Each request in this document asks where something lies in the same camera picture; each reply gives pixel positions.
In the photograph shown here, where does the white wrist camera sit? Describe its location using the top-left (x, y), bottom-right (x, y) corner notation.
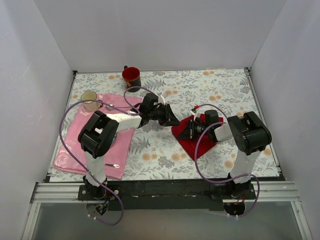
top-left (190, 105), bottom-right (201, 121)
top-left (158, 92), bottom-right (168, 105)

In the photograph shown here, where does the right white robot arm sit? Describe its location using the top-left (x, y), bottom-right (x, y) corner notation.
top-left (171, 109), bottom-right (272, 199)

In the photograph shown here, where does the aluminium frame rail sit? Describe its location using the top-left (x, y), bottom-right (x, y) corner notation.
top-left (22, 179), bottom-right (312, 240)

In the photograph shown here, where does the silver fork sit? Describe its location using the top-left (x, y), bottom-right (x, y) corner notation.
top-left (104, 163), bottom-right (120, 168)

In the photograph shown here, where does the red cloth napkin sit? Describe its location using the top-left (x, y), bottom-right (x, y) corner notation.
top-left (171, 115), bottom-right (217, 160)

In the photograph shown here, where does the black mounting base plate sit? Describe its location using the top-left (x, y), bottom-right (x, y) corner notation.
top-left (77, 179), bottom-right (257, 212)

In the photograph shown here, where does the cream enamel mug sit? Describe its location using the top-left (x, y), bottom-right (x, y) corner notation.
top-left (80, 91), bottom-right (103, 112)

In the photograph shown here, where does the silver spoon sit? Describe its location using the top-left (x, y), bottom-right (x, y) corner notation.
top-left (105, 104), bottom-right (130, 111)

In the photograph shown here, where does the black red mug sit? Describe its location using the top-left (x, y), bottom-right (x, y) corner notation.
top-left (122, 65), bottom-right (142, 93)

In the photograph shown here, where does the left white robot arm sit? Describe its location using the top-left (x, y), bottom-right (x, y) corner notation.
top-left (78, 93), bottom-right (180, 200)

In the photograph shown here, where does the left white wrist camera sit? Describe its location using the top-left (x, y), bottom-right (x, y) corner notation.
top-left (158, 92), bottom-right (168, 105)

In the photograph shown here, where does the pink cloth placemat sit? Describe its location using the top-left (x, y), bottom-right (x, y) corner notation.
top-left (53, 93), bottom-right (144, 180)

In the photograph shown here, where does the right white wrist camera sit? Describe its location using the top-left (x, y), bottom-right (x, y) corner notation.
top-left (190, 105), bottom-right (201, 121)

